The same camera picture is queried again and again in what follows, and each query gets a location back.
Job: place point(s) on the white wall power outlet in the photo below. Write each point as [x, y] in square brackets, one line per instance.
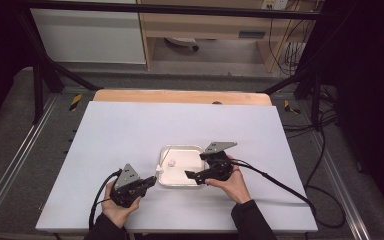
[275, 4]

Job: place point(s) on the thin wooden skewer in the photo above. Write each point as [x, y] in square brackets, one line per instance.
[166, 156]

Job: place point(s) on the yellow black hazard tape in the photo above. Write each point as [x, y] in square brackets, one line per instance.
[75, 102]
[290, 107]

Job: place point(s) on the wooden table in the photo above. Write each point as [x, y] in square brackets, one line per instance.
[180, 97]

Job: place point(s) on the white chair base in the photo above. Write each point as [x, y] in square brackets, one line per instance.
[181, 41]

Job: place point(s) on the person's right hand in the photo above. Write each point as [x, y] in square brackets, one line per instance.
[235, 188]

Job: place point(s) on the square metal tray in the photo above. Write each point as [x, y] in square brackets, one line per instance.
[180, 175]

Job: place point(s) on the white cabinet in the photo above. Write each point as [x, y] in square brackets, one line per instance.
[86, 33]

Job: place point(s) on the person's left hand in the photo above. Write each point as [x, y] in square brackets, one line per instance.
[118, 213]

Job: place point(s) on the black metal frame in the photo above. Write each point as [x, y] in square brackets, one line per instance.
[166, 9]

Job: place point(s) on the aluminium floor rail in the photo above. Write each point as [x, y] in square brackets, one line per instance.
[343, 186]
[23, 143]

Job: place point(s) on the light wooden desk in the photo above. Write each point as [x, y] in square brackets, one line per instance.
[206, 25]

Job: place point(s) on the small white food piece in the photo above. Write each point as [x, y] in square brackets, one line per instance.
[171, 162]
[159, 168]

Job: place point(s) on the black curtain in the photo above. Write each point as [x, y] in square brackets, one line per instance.
[370, 83]
[0, 50]

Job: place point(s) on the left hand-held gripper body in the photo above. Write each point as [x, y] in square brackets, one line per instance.
[126, 180]

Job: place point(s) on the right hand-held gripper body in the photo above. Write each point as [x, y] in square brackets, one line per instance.
[220, 165]

